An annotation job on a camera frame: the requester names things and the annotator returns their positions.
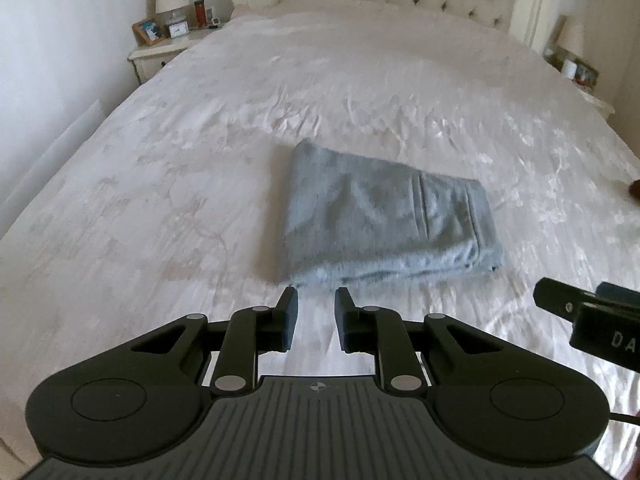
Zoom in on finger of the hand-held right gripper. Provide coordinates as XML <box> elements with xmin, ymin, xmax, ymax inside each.
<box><xmin>597</xmin><ymin>281</ymin><xmax>640</xmax><ymax>311</ymax></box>
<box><xmin>533</xmin><ymin>277</ymin><xmax>602</xmax><ymax>320</ymax></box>

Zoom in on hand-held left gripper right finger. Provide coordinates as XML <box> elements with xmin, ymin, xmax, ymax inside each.
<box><xmin>334</xmin><ymin>287</ymin><xmax>507</xmax><ymax>395</ymax></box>

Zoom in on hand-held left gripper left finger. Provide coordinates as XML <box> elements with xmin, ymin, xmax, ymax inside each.
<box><xmin>128</xmin><ymin>285</ymin><xmax>300</xmax><ymax>396</ymax></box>

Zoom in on grey pants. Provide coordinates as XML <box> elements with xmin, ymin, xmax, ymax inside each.
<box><xmin>277</xmin><ymin>138</ymin><xmax>504</xmax><ymax>289</ymax></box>

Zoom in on white bed cover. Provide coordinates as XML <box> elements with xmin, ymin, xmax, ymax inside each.
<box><xmin>0</xmin><ymin>0</ymin><xmax>640</xmax><ymax>466</ymax></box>

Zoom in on cream nightstand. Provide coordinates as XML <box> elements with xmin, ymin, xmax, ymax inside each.
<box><xmin>127</xmin><ymin>27</ymin><xmax>217</xmax><ymax>87</ymax></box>
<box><xmin>544</xmin><ymin>54</ymin><xmax>617</xmax><ymax>122</ymax></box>

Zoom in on wooden photo frame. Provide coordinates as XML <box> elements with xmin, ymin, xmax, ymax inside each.
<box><xmin>132</xmin><ymin>17</ymin><xmax>169</xmax><ymax>46</ymax></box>

